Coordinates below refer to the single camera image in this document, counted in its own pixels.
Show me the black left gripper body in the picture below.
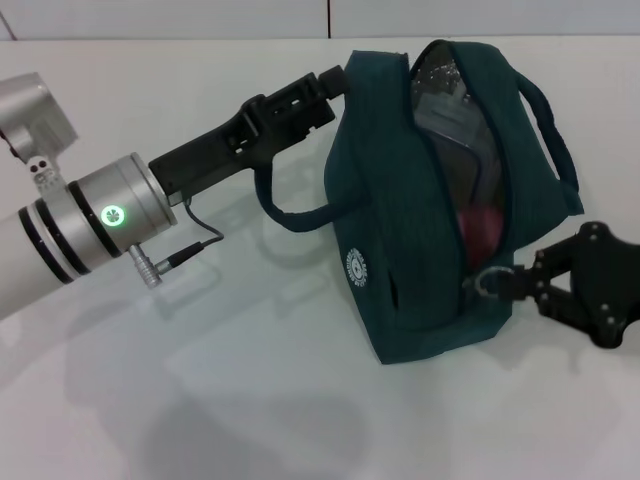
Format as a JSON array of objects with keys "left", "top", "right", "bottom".
[{"left": 148, "top": 93, "right": 275, "bottom": 206}]

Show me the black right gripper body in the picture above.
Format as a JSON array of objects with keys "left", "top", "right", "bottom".
[{"left": 569, "top": 220, "right": 640, "bottom": 327}]

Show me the dark teal insulated lunch bag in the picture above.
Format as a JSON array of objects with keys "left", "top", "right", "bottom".
[{"left": 253, "top": 38, "right": 585, "bottom": 366}]

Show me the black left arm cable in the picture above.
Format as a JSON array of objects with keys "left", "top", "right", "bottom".
[{"left": 167, "top": 196, "right": 225, "bottom": 269}]

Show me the pink toy peach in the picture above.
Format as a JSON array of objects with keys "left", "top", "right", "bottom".
[{"left": 457, "top": 203, "right": 504, "bottom": 252}]

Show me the silver depth camera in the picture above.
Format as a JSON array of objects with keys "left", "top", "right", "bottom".
[{"left": 0, "top": 72, "right": 80, "bottom": 190}]

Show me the clear food container blue seal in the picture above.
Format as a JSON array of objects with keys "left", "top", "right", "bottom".
[{"left": 413, "top": 92, "right": 499, "bottom": 201}]

